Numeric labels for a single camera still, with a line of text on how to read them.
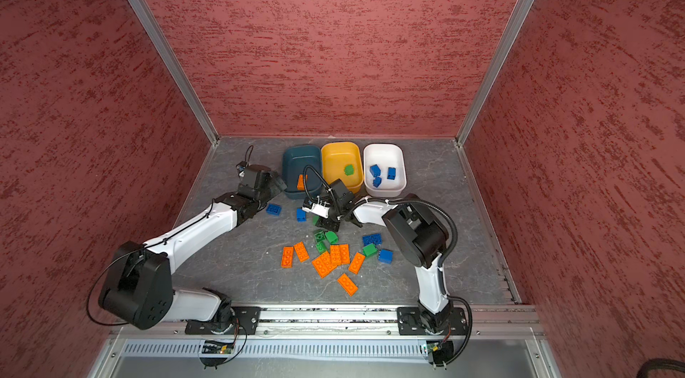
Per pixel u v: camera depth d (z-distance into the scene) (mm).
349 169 1088
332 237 875
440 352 708
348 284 810
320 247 859
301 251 873
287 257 853
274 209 955
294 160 1097
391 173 1061
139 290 422
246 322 741
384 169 1084
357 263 851
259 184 681
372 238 898
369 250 855
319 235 874
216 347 725
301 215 969
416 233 518
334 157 1124
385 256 859
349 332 728
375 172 1069
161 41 877
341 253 852
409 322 739
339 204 762
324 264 848
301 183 1031
